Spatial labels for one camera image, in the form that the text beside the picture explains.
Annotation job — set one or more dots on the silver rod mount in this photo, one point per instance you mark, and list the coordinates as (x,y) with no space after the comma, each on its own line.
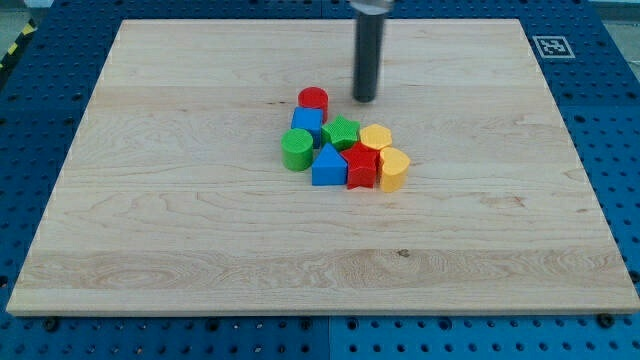
(372,6)

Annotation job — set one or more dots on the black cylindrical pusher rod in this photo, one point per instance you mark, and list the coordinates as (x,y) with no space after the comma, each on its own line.
(369,34)

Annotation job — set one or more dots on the red cylinder block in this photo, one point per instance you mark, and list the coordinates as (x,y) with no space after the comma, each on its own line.
(314,98)

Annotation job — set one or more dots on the yellow hexagon block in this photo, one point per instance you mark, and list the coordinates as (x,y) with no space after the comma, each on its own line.
(376,136)

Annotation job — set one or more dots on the green star block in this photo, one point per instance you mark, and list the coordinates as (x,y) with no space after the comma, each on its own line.
(342,133)

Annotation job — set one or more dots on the blue cube block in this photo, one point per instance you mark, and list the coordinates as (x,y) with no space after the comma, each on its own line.
(309,119)

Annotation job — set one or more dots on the red star block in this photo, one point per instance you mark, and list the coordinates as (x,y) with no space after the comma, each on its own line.
(362,166)

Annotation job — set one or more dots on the yellow heart block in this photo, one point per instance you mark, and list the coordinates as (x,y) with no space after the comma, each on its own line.
(394,165)

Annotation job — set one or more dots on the green cylinder block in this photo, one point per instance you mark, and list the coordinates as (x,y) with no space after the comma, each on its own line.
(297,149)

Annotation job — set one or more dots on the blue triangle block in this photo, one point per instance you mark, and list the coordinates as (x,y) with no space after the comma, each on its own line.
(329,167)

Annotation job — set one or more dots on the white fiducial marker tag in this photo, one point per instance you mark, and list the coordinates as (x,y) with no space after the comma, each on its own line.
(553,47)

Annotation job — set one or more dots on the light wooden board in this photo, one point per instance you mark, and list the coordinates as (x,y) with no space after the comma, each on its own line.
(173,200)

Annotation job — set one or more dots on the black bolt front right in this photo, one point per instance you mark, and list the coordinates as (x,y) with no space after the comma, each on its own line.
(605,320)

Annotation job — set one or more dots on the black bolt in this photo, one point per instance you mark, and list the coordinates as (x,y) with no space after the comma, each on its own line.
(50,324)
(605,320)

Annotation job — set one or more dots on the black bolt front left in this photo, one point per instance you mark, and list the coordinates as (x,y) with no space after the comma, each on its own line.
(50,324)

